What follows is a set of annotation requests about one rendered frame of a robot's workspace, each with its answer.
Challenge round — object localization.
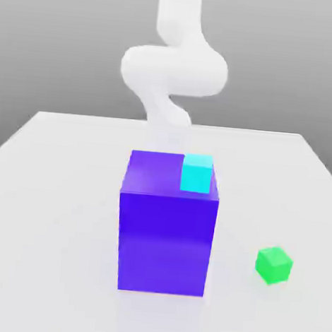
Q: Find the small cyan cube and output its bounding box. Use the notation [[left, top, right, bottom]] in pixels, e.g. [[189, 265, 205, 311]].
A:
[[179, 152, 215, 195]]

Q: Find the small green cube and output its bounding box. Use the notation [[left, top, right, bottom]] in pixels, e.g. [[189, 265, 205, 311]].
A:
[[253, 244, 295, 287]]

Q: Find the large purple box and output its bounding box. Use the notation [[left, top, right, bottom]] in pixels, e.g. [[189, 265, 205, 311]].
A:
[[110, 148, 223, 299]]

